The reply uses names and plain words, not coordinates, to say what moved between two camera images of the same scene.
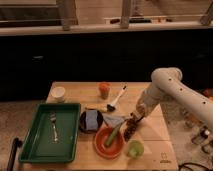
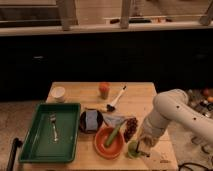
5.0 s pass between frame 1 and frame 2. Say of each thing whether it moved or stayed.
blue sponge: stayed
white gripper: moved
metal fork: stayed
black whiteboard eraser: moved
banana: stayed
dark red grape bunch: stayed
